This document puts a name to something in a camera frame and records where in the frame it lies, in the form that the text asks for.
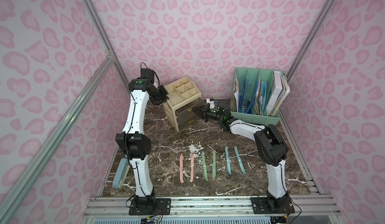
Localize transparent grey drawer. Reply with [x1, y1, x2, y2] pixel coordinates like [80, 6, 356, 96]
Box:
[175, 98, 202, 119]

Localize beige desktop drawer organizer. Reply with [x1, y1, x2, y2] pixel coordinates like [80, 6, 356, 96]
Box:
[163, 77, 202, 131]

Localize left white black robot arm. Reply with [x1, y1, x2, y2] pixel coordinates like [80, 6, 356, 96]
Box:
[115, 77, 168, 213]

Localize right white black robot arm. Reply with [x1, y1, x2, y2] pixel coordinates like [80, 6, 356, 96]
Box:
[192, 103, 290, 213]

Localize left green fruit knife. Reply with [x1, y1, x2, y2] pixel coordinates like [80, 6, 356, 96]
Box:
[201, 151, 208, 181]

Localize green fruit knife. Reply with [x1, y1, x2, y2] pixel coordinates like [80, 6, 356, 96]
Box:
[201, 151, 208, 181]
[212, 150, 217, 180]

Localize left pink fruit knife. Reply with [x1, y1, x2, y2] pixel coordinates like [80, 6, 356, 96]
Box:
[179, 154, 184, 183]

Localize pink fruit knife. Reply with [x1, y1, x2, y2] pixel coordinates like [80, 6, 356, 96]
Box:
[189, 153, 195, 183]
[179, 154, 184, 183]

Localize right green fruit knife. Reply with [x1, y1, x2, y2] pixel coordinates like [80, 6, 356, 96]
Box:
[212, 150, 217, 180]

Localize right pink fruit knife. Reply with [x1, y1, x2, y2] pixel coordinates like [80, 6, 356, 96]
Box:
[189, 153, 195, 183]

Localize blue folders in rack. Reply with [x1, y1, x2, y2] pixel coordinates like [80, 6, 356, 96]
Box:
[238, 72, 266, 116]

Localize green file organizer rack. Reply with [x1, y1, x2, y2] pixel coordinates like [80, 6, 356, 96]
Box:
[230, 67, 290, 125]

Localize white book in rack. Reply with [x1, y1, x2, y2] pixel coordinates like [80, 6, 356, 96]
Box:
[266, 71, 290, 117]

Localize blue white calculator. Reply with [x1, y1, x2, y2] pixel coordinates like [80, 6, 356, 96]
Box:
[112, 158, 130, 189]

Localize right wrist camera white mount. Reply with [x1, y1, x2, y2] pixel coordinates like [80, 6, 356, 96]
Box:
[206, 99, 218, 109]

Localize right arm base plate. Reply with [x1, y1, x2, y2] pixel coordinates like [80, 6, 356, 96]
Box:
[251, 196, 295, 216]

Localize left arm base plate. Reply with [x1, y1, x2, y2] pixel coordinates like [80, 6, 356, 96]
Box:
[129, 197, 171, 216]

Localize aluminium mounting rail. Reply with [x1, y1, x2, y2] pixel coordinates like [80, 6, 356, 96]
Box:
[81, 195, 345, 224]

